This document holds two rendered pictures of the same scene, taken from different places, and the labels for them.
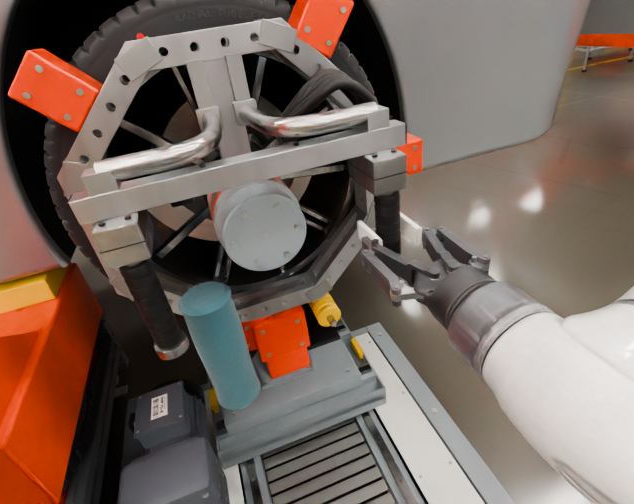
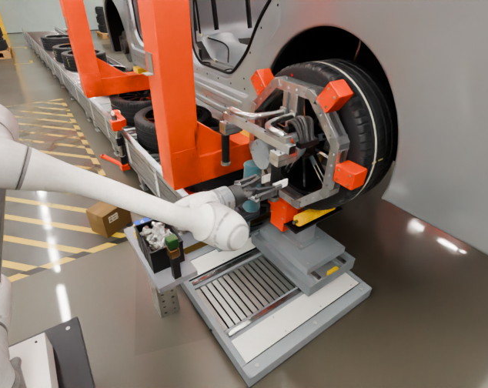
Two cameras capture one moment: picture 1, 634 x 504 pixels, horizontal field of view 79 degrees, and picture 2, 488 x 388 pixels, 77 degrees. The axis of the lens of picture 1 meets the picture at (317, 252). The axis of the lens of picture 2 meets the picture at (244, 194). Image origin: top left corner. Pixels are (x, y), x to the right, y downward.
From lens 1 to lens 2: 103 cm
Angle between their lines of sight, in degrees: 56
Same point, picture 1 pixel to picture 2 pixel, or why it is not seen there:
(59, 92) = (258, 83)
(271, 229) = (261, 154)
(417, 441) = (292, 315)
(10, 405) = (211, 152)
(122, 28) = (289, 70)
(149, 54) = (277, 83)
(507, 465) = (302, 372)
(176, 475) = not seen: hidden behind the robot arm
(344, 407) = (292, 272)
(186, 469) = not seen: hidden behind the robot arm
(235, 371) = not seen: hidden behind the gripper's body
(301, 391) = (286, 248)
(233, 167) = (248, 126)
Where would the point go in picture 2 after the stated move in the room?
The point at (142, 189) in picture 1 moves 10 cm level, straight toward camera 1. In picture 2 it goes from (232, 118) to (214, 124)
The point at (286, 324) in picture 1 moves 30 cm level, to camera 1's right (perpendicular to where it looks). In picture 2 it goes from (280, 205) to (312, 245)
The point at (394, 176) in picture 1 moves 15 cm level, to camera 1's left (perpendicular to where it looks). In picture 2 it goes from (274, 160) to (258, 143)
